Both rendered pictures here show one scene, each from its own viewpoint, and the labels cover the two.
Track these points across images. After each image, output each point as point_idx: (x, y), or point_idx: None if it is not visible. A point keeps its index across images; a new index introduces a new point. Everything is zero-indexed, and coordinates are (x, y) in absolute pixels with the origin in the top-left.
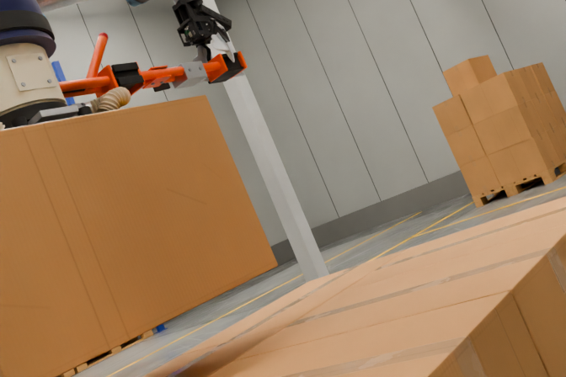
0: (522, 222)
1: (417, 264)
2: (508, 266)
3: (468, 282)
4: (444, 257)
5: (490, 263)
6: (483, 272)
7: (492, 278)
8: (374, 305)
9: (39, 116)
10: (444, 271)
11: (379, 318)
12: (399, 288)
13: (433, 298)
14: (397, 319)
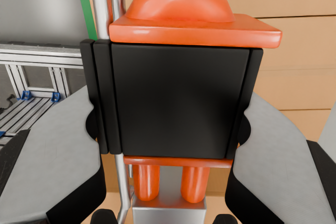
0: None
1: None
2: (331, 77)
3: (314, 85)
4: (286, 2)
5: (323, 62)
6: (319, 75)
7: (324, 89)
8: (264, 82)
9: None
10: (295, 49)
11: (277, 104)
12: (270, 60)
13: (299, 96)
14: (288, 111)
